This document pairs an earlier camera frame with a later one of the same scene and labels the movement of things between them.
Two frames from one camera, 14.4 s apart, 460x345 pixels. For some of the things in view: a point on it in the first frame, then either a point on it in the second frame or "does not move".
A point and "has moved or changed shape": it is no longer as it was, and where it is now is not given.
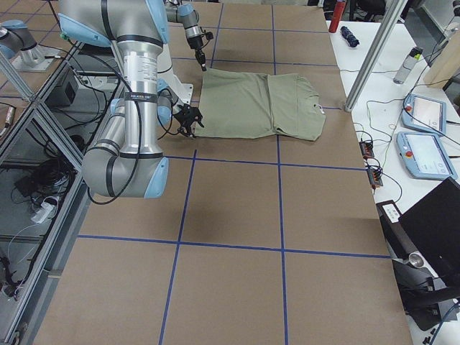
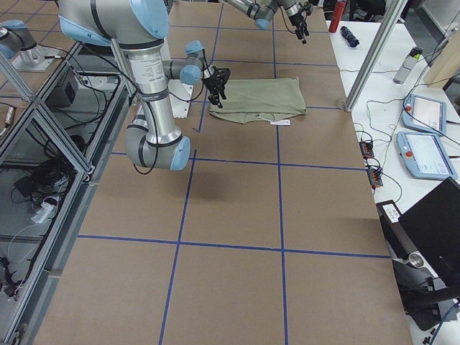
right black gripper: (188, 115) to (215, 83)
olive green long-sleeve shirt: (241, 105) has moved or changed shape
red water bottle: (338, 12) does not move
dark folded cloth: (349, 37) does not move
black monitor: (433, 221) does not move
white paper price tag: (321, 108) to (280, 122)
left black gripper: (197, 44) to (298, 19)
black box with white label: (399, 244) does not move
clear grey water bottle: (413, 55) does not move
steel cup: (416, 260) does not move
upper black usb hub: (366, 149) does not move
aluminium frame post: (392, 15) does not move
